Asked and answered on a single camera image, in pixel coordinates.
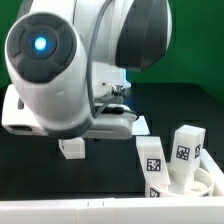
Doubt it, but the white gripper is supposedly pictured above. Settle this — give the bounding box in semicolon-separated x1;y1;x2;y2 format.
1;85;134;140

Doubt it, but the white round stool seat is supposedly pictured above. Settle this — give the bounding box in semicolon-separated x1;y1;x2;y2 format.
145;168;214;198

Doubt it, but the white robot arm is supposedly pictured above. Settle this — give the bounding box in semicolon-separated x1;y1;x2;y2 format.
2;0;172;139

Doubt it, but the white fiducial marker sheet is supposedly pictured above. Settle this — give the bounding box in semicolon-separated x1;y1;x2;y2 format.
132;116;150;136

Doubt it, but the white L-shaped fence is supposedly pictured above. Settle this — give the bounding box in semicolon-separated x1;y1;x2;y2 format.
0;151;224;224

